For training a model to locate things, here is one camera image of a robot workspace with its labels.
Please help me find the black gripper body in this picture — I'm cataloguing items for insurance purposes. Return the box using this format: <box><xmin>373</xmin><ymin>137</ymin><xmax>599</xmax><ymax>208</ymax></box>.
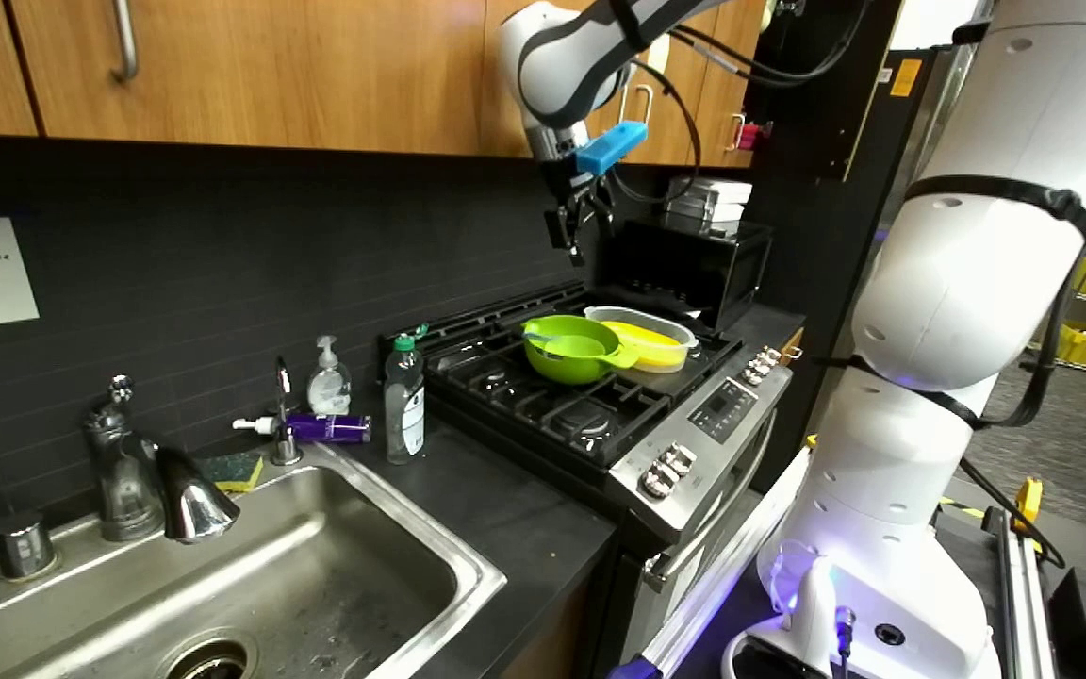
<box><xmin>540</xmin><ymin>155</ymin><xmax>617</xmax><ymax>220</ymax></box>

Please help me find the black countertop rack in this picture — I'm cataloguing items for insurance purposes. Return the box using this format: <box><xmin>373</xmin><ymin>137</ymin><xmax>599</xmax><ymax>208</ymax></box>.
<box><xmin>590</xmin><ymin>223</ymin><xmax>775</xmax><ymax>331</ymax></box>

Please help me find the stainless gas stove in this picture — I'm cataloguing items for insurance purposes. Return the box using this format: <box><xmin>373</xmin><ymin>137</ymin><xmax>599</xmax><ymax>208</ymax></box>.
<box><xmin>417</xmin><ymin>282</ymin><xmax>812</xmax><ymax>679</ymax></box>

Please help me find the dish soap bottle green cap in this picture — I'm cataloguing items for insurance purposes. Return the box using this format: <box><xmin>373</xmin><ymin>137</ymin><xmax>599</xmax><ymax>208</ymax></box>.
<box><xmin>375</xmin><ymin>325</ymin><xmax>428</xmax><ymax>467</ymax></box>

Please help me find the black tall appliance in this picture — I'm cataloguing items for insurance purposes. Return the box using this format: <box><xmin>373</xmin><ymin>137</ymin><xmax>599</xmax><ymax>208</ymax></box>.
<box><xmin>736</xmin><ymin>0</ymin><xmax>951</xmax><ymax>483</ymax></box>

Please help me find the clear hand soap pump bottle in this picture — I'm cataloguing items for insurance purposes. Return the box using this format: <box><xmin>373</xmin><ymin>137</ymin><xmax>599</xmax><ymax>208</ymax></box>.
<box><xmin>301</xmin><ymin>330</ymin><xmax>354</xmax><ymax>424</ymax></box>

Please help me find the purple dish brush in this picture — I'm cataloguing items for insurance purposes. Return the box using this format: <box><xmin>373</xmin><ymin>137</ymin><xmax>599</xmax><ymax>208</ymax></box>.
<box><xmin>231</xmin><ymin>410</ymin><xmax>375</xmax><ymax>449</ymax></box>

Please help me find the upright dish wand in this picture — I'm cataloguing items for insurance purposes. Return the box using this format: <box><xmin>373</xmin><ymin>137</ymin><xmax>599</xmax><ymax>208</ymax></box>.
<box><xmin>267</xmin><ymin>356</ymin><xmax>299</xmax><ymax>467</ymax></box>

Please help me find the wooden base cabinet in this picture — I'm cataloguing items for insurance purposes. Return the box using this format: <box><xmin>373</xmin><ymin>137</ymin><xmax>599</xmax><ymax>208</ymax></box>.
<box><xmin>488</xmin><ymin>581</ymin><xmax>609</xmax><ymax>679</ymax></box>

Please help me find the green yellow sponge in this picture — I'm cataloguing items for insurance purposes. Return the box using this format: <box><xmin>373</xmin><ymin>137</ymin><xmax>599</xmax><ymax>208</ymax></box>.
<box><xmin>196</xmin><ymin>449</ymin><xmax>271</xmax><ymax>498</ymax></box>

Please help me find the stainless steel sink basin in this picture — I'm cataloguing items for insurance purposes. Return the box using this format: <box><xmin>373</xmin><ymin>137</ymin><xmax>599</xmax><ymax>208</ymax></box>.
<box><xmin>0</xmin><ymin>440</ymin><xmax>512</xmax><ymax>679</ymax></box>

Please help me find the chrome sink faucet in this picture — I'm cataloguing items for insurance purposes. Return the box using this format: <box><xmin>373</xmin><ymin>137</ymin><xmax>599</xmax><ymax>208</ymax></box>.
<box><xmin>79</xmin><ymin>370</ymin><xmax>241</xmax><ymax>547</ymax></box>

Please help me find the chrome round counter cap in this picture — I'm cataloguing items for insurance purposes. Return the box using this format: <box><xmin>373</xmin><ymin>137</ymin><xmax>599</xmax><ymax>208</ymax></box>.
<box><xmin>0</xmin><ymin>508</ymin><xmax>59</xmax><ymax>581</ymax></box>

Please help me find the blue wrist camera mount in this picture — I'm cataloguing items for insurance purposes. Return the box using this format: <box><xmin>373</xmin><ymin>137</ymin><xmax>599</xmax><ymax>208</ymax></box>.
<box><xmin>568</xmin><ymin>116</ymin><xmax>651</xmax><ymax>179</ymax></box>

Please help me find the green colander with handle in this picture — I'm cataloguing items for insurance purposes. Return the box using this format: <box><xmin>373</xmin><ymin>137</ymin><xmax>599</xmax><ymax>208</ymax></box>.
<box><xmin>515</xmin><ymin>308</ymin><xmax>643</xmax><ymax>387</ymax></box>

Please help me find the black cable with straps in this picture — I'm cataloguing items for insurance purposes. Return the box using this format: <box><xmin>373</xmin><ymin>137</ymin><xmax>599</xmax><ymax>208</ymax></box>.
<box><xmin>515</xmin><ymin>0</ymin><xmax>1086</xmax><ymax>576</ymax></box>

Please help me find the brushed metal cabinet handle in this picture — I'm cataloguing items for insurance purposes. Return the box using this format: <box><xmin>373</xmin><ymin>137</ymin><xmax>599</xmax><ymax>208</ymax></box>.
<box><xmin>106</xmin><ymin>0</ymin><xmax>143</xmax><ymax>89</ymax></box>

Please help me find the yellow rail clamp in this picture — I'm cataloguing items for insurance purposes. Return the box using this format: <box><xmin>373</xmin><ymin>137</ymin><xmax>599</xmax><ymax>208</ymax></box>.
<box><xmin>1011</xmin><ymin>472</ymin><xmax>1048</xmax><ymax>541</ymax></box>

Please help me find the aluminium frame rail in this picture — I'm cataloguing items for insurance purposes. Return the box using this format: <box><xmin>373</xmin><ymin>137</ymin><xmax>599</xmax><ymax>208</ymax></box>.
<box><xmin>990</xmin><ymin>506</ymin><xmax>1063</xmax><ymax>679</ymax></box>

